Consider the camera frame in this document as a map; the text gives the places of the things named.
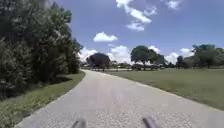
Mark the dark round tree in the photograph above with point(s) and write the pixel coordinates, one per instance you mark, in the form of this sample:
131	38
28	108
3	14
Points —
98	60

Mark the grass verge strip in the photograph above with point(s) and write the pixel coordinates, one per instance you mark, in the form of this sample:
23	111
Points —
23	106

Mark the wide grass field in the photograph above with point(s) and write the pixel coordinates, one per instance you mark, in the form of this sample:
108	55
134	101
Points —
180	83

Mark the grey paved path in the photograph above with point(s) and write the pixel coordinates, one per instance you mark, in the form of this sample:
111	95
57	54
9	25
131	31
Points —
110	96

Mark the robot's own part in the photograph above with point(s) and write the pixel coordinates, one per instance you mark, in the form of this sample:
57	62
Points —
150	123
79	124

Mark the broad spreading tree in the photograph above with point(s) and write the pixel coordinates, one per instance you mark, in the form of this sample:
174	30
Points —
142	54

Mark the dense row of trees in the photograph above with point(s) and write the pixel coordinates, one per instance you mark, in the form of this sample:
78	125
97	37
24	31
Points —
33	43

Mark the wide green tree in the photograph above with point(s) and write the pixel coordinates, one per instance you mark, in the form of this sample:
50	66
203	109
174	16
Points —
206	55

